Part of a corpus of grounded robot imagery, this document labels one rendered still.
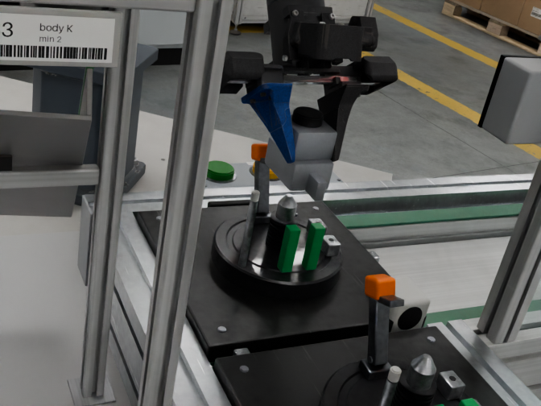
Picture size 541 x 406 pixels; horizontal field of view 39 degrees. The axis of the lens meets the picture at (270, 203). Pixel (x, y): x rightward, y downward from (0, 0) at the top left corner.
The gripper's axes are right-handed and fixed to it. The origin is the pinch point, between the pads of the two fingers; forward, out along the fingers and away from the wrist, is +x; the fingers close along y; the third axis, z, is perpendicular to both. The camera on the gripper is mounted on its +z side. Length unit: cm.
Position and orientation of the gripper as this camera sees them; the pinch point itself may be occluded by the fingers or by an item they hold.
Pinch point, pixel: (309, 126)
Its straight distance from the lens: 75.1
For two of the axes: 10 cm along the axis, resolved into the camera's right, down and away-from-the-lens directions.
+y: 9.0, -0.5, 4.3
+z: 4.2, -1.3, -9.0
